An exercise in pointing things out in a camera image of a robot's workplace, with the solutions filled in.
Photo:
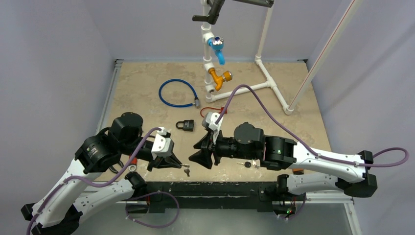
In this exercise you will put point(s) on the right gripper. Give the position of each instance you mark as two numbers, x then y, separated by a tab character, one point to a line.
212	149

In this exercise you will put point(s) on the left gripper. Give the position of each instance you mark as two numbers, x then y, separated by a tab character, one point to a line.
171	160

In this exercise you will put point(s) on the small silver key set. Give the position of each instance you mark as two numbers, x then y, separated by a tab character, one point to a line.
186	169

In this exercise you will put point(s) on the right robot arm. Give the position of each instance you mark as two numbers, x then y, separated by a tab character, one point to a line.
346	173

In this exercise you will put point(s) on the key bunch with black fob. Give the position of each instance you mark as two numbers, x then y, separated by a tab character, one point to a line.
250	164

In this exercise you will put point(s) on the black padlock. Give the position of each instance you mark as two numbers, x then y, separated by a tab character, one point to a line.
186	125

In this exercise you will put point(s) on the orange faucet valve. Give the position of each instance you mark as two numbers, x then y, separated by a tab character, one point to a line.
220	79

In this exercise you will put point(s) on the orange tool at right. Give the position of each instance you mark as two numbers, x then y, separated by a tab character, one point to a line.
297	171

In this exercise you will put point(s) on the blue faucet valve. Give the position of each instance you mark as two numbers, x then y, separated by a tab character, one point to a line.
217	45

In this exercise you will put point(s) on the white diagonal pole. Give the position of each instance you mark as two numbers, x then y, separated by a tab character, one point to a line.
328	46

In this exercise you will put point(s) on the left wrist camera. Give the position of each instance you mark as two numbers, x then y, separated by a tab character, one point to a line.
162	144

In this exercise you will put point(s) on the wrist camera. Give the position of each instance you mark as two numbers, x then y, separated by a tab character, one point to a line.
209	121
162	144

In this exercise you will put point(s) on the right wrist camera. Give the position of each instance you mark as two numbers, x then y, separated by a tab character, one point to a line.
209	121

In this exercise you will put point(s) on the red handled adjustable wrench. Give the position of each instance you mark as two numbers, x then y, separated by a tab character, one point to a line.
133	165

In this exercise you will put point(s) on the red cable seal lock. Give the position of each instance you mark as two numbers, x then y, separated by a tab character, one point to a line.
205	110

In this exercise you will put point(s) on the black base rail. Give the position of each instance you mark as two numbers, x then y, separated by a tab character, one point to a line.
258	196

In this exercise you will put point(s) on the white PVC pipe frame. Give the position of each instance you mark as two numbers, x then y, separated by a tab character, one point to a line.
262	77

